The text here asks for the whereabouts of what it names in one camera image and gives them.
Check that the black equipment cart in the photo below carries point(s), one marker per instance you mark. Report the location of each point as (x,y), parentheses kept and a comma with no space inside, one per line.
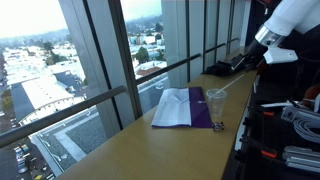
(266,133)

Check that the white power strip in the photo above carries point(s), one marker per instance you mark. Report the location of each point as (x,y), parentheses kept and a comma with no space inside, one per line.
(293,113)

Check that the white plastic strip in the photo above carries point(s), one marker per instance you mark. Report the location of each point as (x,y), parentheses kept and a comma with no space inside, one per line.
(275,104)

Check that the grey metal handrail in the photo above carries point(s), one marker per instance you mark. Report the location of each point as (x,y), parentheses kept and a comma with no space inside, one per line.
(66,111)

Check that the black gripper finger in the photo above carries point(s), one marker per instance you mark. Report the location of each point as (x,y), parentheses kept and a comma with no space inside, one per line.
(238,62)
(247,66)

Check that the black cloth bag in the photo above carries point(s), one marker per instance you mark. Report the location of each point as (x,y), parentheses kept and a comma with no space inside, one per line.
(218,69)

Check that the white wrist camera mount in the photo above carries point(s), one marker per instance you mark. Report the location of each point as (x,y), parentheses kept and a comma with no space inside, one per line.
(280,56)

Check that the clear plastic cup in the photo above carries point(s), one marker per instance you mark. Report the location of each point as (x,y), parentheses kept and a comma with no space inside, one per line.
(216,101)

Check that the purple folder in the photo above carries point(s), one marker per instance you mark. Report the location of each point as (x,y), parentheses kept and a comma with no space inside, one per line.
(200,110)

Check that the small metal binder clip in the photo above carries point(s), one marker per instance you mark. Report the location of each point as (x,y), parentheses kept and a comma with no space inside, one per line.
(218,126)

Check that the orange round object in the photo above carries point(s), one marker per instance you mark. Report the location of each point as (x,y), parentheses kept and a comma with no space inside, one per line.
(313,91)

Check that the clear plastic straw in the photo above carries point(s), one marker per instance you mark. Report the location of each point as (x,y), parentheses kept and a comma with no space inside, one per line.
(230,83)

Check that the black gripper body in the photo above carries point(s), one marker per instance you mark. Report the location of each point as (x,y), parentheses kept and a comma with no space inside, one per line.
(255,55)

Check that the silver metal bars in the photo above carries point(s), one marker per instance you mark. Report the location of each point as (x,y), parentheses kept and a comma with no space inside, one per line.
(301,158)

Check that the white paper sheet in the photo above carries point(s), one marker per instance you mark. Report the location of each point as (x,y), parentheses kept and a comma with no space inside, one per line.
(173,106)

